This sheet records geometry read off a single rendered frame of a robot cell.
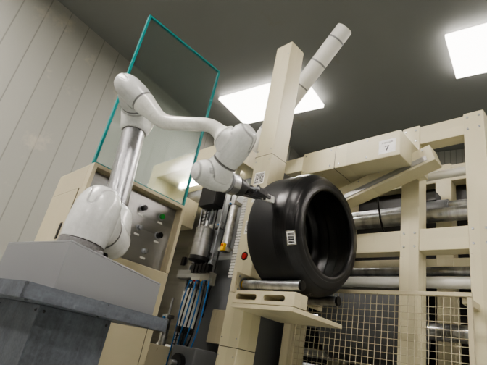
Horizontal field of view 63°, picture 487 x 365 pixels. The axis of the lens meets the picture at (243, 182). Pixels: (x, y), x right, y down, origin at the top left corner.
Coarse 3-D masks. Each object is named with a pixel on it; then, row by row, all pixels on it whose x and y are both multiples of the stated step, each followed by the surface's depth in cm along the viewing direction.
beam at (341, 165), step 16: (352, 144) 221; (368, 144) 213; (400, 144) 200; (304, 160) 242; (320, 160) 232; (336, 160) 224; (352, 160) 216; (368, 160) 209; (384, 160) 205; (400, 160) 202; (336, 176) 231; (352, 176) 227
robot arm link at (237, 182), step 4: (236, 176) 158; (236, 180) 157; (240, 180) 158; (232, 184) 155; (236, 184) 157; (240, 184) 158; (232, 188) 156; (236, 188) 157; (240, 188) 158; (224, 192) 157; (228, 192) 157; (232, 192) 158; (236, 192) 158
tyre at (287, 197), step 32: (288, 192) 176; (320, 192) 208; (256, 224) 179; (288, 224) 168; (320, 224) 219; (352, 224) 200; (256, 256) 178; (288, 256) 167; (320, 256) 215; (352, 256) 195; (320, 288) 174
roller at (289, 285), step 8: (248, 280) 186; (256, 280) 182; (264, 280) 179; (272, 280) 175; (280, 280) 172; (288, 280) 169; (296, 280) 167; (248, 288) 185; (256, 288) 181; (264, 288) 178; (272, 288) 174; (280, 288) 171; (288, 288) 168; (296, 288) 165; (304, 288) 166
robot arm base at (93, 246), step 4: (60, 236) 131; (64, 236) 130; (68, 236) 129; (72, 236) 129; (76, 240) 128; (80, 240) 129; (84, 240) 129; (84, 244) 129; (88, 244) 130; (92, 244) 131; (92, 248) 129; (96, 248) 132; (100, 248) 133; (100, 252) 128
